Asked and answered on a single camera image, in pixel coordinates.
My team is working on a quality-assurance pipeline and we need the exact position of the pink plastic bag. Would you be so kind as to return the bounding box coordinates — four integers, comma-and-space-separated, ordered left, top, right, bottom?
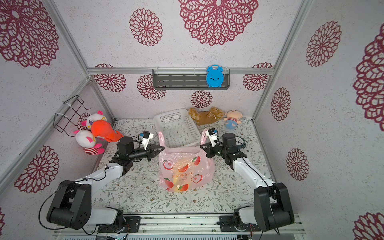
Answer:
158, 132, 215, 193

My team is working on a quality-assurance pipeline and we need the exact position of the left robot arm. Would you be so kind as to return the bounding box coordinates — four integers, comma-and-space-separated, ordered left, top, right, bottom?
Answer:
46, 131, 165, 233

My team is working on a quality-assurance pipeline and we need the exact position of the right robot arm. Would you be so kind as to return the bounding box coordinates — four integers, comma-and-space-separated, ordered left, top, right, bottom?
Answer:
200, 128, 295, 233

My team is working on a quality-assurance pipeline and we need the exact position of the white plastic basket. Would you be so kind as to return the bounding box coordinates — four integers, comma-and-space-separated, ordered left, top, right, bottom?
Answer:
154, 109, 201, 148

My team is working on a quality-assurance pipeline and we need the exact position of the brown teddy bear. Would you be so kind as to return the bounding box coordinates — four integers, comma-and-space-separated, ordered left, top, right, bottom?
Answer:
188, 107, 225, 126

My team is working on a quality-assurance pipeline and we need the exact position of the small doll blue outfit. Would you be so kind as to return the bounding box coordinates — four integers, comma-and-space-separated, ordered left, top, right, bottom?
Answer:
223, 110, 243, 130

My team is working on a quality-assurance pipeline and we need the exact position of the red plush toy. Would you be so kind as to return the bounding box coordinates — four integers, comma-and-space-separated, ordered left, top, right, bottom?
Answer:
91, 120, 123, 143

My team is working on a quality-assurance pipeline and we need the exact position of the white pink plush lower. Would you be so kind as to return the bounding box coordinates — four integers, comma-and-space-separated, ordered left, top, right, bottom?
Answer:
74, 130, 105, 156

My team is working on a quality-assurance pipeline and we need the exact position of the white pink plush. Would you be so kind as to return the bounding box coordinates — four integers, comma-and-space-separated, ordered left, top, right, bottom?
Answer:
78, 111, 107, 130
74, 130, 105, 156

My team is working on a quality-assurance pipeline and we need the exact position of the white pink plush upper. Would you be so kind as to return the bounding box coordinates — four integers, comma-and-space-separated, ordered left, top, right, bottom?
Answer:
78, 111, 107, 130

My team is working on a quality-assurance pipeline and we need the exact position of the blue alarm clock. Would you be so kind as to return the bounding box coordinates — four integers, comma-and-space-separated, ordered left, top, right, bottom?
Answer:
206, 65, 224, 88

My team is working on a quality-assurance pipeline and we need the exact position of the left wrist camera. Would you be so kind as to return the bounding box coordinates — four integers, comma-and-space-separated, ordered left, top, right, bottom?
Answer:
139, 131, 154, 150

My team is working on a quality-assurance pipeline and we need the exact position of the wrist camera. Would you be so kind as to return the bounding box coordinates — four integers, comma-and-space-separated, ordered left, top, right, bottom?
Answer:
139, 131, 154, 150
206, 128, 219, 147

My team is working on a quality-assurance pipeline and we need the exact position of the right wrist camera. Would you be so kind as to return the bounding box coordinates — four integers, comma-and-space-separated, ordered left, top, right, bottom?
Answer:
206, 128, 219, 147

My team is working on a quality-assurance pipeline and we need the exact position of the black wire rack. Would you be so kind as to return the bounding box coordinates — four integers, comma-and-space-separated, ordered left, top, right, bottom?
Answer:
53, 95, 92, 138

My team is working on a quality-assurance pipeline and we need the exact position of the grey wall shelf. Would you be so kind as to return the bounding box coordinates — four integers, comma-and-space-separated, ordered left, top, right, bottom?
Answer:
152, 69, 231, 91

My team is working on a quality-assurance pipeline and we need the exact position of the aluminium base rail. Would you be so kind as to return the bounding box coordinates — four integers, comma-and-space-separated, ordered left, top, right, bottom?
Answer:
53, 214, 306, 240

